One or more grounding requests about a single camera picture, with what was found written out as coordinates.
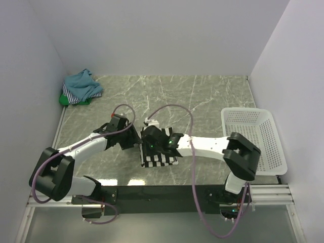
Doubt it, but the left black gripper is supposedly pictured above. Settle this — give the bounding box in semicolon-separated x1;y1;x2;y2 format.
117;122;142;150

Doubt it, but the black white striped tank top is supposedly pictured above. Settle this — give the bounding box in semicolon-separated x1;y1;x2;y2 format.
139;138;179;168

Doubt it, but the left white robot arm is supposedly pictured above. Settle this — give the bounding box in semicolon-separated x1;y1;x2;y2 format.
29;114;142;204

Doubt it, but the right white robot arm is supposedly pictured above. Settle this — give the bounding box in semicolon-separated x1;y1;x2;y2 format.
141;126;261;202

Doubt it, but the blue striped folded tank top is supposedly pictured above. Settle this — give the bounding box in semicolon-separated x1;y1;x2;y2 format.
62;84;102;102

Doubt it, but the teal folded tank top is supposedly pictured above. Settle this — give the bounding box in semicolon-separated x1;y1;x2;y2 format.
64;69;103;101

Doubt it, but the green folded tank top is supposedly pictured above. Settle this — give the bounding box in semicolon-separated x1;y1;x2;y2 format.
59;94;92;106

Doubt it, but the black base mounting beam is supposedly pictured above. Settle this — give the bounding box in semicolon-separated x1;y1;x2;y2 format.
71;185;243;218

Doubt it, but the white plastic mesh basket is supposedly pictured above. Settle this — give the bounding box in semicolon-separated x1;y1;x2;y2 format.
221;107;288;176

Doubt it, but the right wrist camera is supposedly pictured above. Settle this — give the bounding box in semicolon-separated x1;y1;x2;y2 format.
144;117;159;129

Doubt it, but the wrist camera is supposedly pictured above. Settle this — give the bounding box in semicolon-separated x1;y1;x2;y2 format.
111;113;127;119
144;117;159;129

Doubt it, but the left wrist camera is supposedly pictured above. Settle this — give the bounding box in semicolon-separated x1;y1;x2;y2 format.
111;113;127;119

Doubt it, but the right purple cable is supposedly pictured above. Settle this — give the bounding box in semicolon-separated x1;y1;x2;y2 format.
144;104;252;239

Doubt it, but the aluminium rail frame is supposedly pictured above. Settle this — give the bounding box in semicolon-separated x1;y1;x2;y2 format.
16;181;294;242

